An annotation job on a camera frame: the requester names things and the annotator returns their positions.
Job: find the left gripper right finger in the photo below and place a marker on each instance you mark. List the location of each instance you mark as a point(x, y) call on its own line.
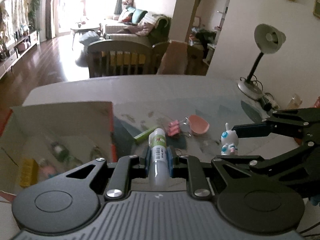
point(189, 168)

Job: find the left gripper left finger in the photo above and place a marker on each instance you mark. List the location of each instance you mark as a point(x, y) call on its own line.
point(127, 168)

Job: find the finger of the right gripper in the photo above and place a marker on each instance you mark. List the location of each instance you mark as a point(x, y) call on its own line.
point(293, 171)
point(301, 123)

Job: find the green highlighter marker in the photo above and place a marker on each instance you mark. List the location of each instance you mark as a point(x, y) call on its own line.
point(140, 138)

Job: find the white green glue pen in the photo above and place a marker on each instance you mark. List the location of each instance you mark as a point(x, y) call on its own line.
point(158, 166)

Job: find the small white robot toy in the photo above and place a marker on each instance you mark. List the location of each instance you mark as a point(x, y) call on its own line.
point(229, 141)

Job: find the yellow toy block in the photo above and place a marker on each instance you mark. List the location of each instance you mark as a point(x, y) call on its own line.
point(29, 173)

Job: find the green-lidded label jar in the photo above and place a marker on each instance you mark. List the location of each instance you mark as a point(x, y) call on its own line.
point(63, 155)

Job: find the red bottle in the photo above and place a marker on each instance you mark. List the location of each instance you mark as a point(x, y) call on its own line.
point(317, 103)

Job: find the correction tape dispenser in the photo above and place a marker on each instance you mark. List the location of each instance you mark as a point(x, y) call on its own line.
point(96, 153)

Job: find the pink binder clips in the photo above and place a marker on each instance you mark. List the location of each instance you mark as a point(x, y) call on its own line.
point(179, 127)

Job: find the pink heart-shaped dish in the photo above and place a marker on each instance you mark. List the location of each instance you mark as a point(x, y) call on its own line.
point(198, 125)

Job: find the red cardboard box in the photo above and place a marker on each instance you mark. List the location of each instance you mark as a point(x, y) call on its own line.
point(42, 141)

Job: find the chair with tan cloth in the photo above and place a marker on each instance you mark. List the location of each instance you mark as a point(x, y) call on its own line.
point(177, 58)

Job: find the dark wooden dining chair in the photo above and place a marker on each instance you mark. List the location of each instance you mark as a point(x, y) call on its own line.
point(117, 58)

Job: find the beige sofa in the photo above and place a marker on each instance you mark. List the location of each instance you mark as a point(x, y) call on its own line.
point(139, 26)

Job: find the wooden coffee table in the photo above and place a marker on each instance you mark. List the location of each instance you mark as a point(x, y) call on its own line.
point(83, 28)

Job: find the long wooden TV cabinet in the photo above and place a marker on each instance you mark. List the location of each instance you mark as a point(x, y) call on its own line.
point(17, 50)

